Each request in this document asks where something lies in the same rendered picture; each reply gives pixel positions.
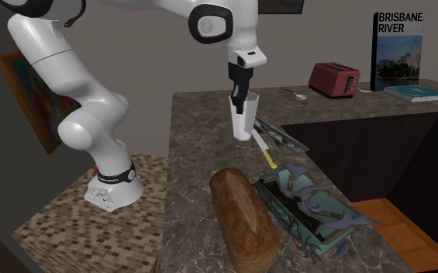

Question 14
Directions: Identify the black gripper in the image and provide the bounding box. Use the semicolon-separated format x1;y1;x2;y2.
227;61;255;115

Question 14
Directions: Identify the white tall cup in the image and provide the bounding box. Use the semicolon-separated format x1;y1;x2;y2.
228;90;260;143

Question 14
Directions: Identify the grey long metal rack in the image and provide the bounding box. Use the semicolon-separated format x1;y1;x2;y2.
253;116;311;154

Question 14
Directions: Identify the silver spoon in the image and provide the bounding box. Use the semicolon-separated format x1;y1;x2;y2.
285;88;308;102

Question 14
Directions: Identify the red toaster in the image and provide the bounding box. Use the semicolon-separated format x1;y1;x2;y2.
308;62;361;100

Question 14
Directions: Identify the brown bread loaf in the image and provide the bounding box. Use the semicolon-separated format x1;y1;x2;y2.
209;168;281;273

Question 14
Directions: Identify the teal box with purple fish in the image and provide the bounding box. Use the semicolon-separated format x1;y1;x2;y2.
253;162;381;265

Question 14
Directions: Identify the upright city river book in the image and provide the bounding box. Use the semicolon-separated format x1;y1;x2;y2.
370;11;425;92

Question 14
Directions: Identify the teal flat book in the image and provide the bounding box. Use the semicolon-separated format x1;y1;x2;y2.
383;85;438;104

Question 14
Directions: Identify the mosaic patterned robot stand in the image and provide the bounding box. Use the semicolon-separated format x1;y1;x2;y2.
11;153;171;273

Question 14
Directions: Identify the yellow handled knife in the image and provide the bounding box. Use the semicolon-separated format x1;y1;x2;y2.
251;128;278;171

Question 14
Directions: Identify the dark wall picture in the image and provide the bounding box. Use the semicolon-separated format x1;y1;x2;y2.
257;0;305;16

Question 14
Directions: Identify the colourful wall picture wooden frame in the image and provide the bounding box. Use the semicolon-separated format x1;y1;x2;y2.
0;50;82;156

